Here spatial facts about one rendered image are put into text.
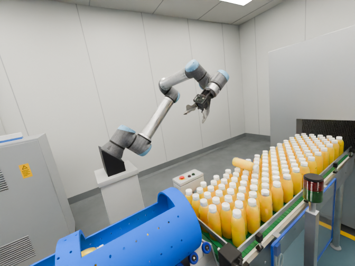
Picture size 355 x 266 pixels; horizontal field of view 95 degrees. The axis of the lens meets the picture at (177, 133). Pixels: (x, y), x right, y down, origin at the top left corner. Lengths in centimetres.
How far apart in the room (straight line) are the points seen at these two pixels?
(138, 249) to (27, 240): 201
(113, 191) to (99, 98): 229
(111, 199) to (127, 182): 17
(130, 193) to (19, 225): 132
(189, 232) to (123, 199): 90
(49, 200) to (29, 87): 187
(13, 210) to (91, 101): 193
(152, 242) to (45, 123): 303
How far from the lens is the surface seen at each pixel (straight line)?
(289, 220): 119
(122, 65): 364
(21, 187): 234
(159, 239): 69
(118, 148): 146
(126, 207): 158
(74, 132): 344
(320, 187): 86
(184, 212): 73
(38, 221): 249
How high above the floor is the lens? 165
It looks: 12 degrees down
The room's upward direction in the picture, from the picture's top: 9 degrees counter-clockwise
